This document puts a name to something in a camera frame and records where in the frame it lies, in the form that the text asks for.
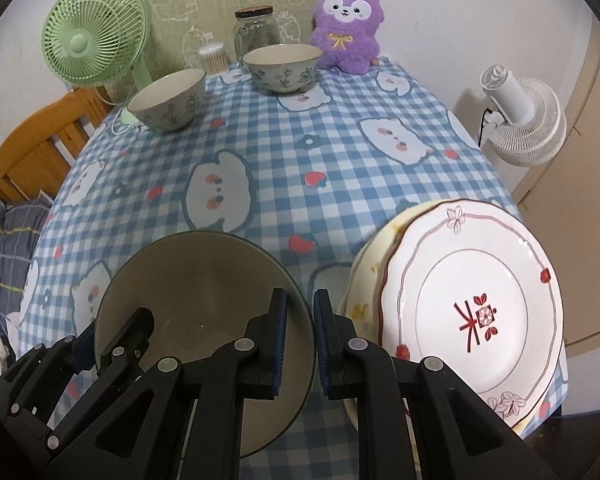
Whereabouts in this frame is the grey floral ceramic bowl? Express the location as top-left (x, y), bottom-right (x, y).
top-left (126, 68), bottom-right (207, 132)
top-left (242, 44), bottom-right (323, 94)

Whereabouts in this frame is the purple plush toy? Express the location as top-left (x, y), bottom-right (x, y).
top-left (309, 0), bottom-right (382, 76)

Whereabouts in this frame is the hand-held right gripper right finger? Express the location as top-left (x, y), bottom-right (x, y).
top-left (313, 288), bottom-right (548, 480)

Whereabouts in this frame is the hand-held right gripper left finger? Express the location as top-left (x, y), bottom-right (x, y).
top-left (42, 289), bottom-right (288, 480)

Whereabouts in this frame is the white fan power cable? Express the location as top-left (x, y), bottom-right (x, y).
top-left (96, 85), bottom-right (151, 137)

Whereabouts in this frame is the grey plaid pillow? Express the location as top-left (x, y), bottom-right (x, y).
top-left (0, 195), bottom-right (53, 321)

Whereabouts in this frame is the white red-rimmed plate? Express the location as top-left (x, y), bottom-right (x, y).
top-left (377, 199), bottom-right (565, 428)

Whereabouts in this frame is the yellow floral deep plate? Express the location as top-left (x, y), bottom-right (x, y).
top-left (337, 202), bottom-right (531, 436)

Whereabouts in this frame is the glass jar with dark lid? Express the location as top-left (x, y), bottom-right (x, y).
top-left (232, 6), bottom-right (281, 63)

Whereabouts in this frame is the green desk fan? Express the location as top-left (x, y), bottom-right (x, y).
top-left (41, 0), bottom-right (153, 126)

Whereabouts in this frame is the white standing fan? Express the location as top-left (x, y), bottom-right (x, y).
top-left (477, 64), bottom-right (567, 166)

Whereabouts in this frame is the cotton swab container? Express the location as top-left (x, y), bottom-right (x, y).
top-left (198, 43), bottom-right (229, 77)

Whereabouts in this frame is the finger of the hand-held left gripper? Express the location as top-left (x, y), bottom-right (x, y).
top-left (0, 321), bottom-right (131, 467)
top-left (95, 307), bottom-right (156, 386)

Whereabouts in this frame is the large grey-green ceramic bowl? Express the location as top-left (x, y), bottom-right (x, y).
top-left (94, 230), bottom-right (317, 458)

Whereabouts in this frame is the blue checked cartoon tablecloth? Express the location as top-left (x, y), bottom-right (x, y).
top-left (17, 55), bottom-right (568, 480)

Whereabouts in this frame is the green cartoon woven mat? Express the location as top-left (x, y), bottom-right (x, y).
top-left (141, 0), bottom-right (326, 73)

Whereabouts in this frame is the yellow floral shallow plate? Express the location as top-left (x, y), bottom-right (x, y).
top-left (355, 217), bottom-right (413, 321)

